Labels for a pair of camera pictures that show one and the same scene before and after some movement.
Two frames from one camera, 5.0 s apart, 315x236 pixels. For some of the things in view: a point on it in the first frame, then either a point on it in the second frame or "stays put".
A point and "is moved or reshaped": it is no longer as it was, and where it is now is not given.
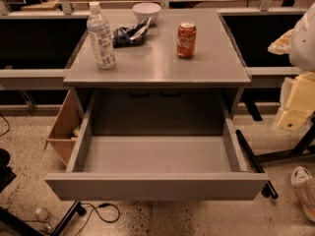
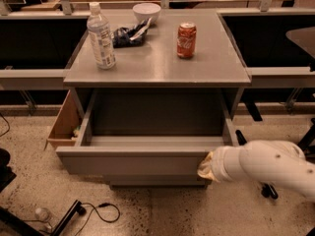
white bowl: [147, 10] stays put
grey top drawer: [157, 145] is moved or reshaped
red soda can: [186, 39] stays put
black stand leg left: [77, 207] stays put
